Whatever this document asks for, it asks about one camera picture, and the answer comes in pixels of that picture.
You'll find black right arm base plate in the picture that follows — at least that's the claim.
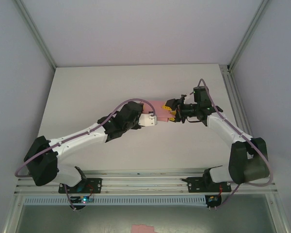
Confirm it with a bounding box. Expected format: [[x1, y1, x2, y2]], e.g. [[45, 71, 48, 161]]
[[181, 176, 232, 194]]

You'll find aluminium side rail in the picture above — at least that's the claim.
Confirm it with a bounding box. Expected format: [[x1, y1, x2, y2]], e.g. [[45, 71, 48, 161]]
[[220, 64, 253, 141]]

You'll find pink paper sheet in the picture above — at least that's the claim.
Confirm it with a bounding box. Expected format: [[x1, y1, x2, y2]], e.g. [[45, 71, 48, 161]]
[[131, 224, 159, 233]]

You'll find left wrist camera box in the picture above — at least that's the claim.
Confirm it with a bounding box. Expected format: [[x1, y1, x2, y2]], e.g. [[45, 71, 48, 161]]
[[138, 113, 159, 127]]

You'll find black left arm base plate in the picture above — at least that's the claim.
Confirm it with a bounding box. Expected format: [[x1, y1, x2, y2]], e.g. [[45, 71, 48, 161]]
[[58, 178, 103, 195]]

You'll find pink paper box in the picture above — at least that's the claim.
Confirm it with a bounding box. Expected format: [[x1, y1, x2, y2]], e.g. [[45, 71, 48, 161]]
[[147, 100, 172, 123]]

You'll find white slotted cable duct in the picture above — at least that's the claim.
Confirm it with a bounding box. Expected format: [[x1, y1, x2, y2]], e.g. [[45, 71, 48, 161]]
[[24, 196, 207, 207]]

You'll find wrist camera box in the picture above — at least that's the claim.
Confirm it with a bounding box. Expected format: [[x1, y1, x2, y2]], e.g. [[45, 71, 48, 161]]
[[138, 113, 159, 127], [180, 93, 194, 104]]

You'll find aluminium mounting rail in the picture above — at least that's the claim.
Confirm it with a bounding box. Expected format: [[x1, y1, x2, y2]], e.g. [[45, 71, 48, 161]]
[[13, 170, 279, 196]]

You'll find aluminium frame post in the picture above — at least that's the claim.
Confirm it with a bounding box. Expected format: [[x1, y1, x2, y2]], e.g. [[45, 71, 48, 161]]
[[226, 0, 270, 73], [14, 0, 58, 71]]

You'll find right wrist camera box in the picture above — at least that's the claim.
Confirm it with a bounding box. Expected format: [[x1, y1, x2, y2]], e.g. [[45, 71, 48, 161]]
[[180, 93, 194, 104]]

